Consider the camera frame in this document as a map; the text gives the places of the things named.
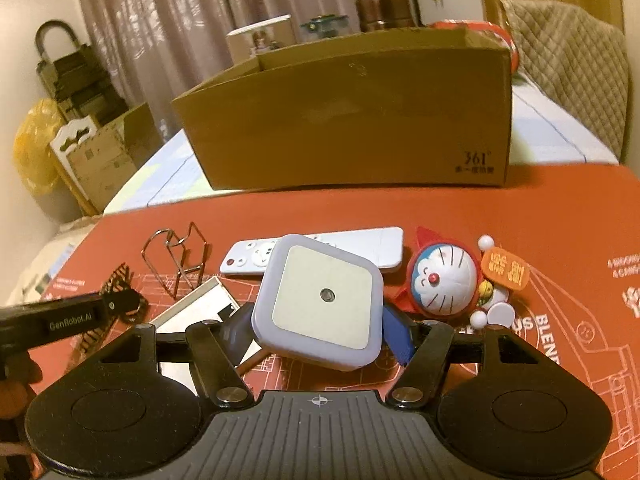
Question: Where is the white slim remote control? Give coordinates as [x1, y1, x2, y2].
[219, 226, 404, 276]

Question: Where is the white square night light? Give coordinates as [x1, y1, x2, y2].
[252, 234, 384, 372]

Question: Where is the beige quilted cushion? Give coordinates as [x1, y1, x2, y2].
[499, 0, 629, 156]

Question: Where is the folded black step ladder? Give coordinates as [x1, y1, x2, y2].
[35, 20, 129, 127]

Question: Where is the brown cardboard box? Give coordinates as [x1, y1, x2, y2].
[172, 27, 512, 191]

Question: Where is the glass jar green lid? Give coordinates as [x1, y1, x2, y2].
[300, 14, 350, 42]

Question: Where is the white humidifier product box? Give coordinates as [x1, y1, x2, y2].
[226, 14, 296, 65]

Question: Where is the brown metal thermos canister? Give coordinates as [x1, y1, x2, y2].
[355, 0, 416, 32]

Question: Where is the person's hand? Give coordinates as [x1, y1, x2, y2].
[1, 351, 42, 479]

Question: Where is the red printed desk mat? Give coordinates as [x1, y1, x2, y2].
[47, 165, 639, 479]

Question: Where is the flat cardboard pieces stack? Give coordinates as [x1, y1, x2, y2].
[49, 104, 163, 216]

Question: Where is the Doraemon figurine toy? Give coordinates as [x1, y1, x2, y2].
[385, 226, 530, 330]

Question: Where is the mauve shiny curtain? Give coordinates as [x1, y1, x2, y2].
[79, 0, 358, 139]

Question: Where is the black striped hair clip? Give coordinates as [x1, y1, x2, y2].
[65, 262, 149, 372]

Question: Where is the copper wire napkin holder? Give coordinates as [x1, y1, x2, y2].
[140, 221, 210, 299]

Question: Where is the red instant rice bowl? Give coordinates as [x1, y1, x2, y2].
[428, 20, 520, 75]

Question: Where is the yellow plastic bag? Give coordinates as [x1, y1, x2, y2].
[12, 98, 65, 197]

